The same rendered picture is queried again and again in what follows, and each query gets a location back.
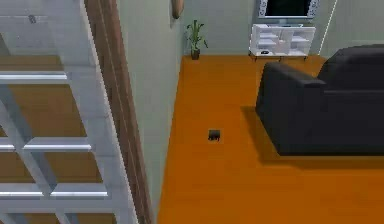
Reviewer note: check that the small black block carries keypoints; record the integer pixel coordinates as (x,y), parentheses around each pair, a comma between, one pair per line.
(214,135)

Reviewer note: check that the green house plant in pot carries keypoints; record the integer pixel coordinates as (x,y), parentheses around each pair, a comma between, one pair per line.
(195,38)

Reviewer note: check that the brown wooden door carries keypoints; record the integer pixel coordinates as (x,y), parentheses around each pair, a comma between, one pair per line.
(115,83)

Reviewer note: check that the white shelf unit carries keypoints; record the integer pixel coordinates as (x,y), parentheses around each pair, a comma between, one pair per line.
(83,110)

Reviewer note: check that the white television stand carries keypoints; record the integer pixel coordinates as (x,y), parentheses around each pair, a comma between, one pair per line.
(283,41)

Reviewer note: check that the black sofa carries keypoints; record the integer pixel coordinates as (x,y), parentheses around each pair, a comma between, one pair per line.
(320,113)

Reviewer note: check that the brown oval wall ornament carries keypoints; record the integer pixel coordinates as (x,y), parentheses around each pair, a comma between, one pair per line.
(177,7)

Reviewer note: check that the television set with white frame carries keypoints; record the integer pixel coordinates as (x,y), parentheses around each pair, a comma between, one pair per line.
(288,7)

